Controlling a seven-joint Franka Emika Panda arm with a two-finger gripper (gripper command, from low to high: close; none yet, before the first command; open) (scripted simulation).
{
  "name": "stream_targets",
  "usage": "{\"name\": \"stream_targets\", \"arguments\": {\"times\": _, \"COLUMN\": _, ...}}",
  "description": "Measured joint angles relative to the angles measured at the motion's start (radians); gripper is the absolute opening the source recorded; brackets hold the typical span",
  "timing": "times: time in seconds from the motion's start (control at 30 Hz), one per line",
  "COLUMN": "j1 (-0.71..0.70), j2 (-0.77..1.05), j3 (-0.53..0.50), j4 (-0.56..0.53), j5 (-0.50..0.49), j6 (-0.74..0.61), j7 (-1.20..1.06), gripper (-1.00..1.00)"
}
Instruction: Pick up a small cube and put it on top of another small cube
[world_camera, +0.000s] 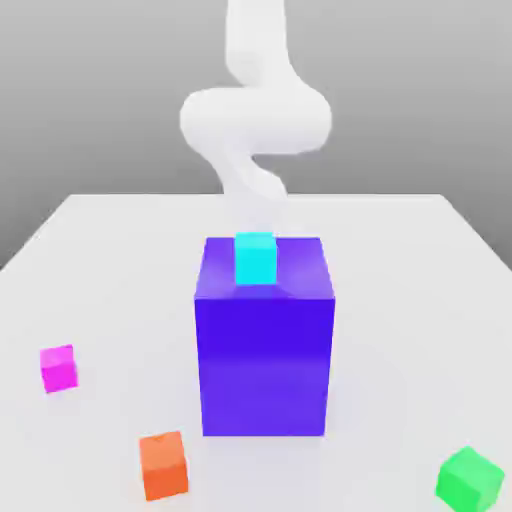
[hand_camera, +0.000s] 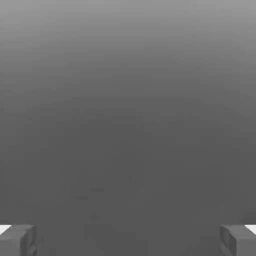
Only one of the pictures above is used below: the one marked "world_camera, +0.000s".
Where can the large purple box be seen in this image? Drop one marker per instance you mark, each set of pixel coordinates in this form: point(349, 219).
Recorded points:
point(264, 360)

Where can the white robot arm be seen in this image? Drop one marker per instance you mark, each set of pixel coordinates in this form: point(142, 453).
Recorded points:
point(256, 120)

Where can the small green cube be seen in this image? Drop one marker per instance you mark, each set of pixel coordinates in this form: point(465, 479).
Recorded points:
point(468, 482)

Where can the small orange cube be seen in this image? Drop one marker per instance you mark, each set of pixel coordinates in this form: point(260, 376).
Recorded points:
point(164, 466)

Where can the small cyan cube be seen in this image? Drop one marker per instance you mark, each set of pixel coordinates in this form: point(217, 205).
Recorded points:
point(256, 260)

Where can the small magenta cube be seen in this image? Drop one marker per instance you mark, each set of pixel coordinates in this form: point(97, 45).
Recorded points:
point(59, 370)

